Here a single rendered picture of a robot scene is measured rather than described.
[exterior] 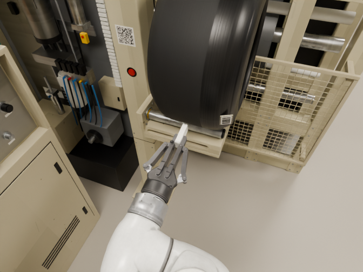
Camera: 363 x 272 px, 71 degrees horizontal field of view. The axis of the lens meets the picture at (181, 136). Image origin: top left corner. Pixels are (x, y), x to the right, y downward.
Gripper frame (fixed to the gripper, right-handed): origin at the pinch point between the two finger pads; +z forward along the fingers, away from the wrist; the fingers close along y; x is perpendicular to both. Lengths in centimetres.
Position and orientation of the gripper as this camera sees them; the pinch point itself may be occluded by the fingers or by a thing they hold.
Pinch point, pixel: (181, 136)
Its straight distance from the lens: 75.2
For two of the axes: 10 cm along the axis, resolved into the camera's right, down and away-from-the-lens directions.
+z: 3.5, -7.9, 5.1
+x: 0.5, 5.6, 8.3
